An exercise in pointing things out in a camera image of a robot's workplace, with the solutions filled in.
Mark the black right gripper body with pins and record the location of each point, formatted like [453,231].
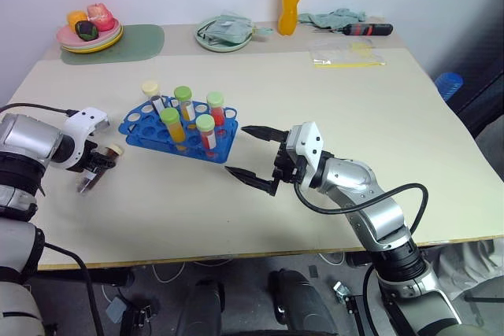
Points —
[289,167]

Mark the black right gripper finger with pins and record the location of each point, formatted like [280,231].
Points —
[256,180]
[267,134]

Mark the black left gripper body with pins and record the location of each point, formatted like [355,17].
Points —
[91,155]

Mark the brown cap dark test tube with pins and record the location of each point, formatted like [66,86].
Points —
[115,150]

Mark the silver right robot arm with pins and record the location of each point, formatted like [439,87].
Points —
[378,218]

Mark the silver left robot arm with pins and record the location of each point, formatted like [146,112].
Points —
[27,139]

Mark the blue test tube rack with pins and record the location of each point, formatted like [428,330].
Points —
[138,125]

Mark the green cap red test tube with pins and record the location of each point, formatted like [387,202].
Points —
[216,100]

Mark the green cap orange test tube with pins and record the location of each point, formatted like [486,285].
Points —
[170,116]

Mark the cream cap dark test tube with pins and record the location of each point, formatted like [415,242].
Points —
[150,88]

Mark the green cap red labelled tube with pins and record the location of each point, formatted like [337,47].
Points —
[205,122]

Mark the green cap white label tube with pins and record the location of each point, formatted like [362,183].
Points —
[183,94]

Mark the pale green plate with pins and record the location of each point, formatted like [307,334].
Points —
[220,47]

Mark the light green stacked plate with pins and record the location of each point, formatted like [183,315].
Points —
[94,51]

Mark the clear yellow zip bag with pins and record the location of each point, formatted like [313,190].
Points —
[346,56]

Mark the pale green pouch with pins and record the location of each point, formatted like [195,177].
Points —
[230,29]

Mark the yellow plate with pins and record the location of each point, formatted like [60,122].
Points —
[106,44]

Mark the green placemat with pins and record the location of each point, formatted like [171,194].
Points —
[141,43]

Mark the pink plate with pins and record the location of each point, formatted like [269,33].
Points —
[65,37]

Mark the black green toy food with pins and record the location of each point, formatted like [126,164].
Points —
[86,30]

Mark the large dark rounded shape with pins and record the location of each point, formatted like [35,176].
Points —
[303,304]

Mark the grey caster wheel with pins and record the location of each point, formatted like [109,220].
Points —
[341,290]

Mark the green cloth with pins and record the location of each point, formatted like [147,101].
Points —
[334,17]

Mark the small dark rounded shape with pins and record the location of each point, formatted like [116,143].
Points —
[206,308]

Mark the pink red toy food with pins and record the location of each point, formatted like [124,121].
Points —
[100,17]

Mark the orange toy food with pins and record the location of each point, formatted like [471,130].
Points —
[76,17]

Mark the grey foot pedal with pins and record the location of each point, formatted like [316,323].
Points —
[116,310]

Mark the black red screwdriver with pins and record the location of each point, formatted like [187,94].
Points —
[366,29]

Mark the black chair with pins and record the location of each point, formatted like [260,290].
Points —
[484,100]

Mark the white crumpled cloth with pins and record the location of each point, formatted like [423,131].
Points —
[472,265]

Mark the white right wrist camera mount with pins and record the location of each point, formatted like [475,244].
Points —
[311,143]

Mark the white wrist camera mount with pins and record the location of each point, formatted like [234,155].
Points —
[84,119]
[311,143]

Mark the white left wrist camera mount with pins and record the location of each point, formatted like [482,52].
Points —
[84,119]

